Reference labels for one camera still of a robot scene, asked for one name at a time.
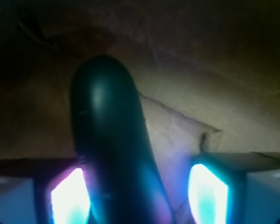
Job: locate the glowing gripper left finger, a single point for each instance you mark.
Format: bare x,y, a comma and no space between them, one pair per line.
43,191

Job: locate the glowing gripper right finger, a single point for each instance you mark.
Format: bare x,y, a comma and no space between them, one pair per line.
235,188

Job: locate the dark green plastic pickle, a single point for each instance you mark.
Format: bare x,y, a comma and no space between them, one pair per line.
112,142

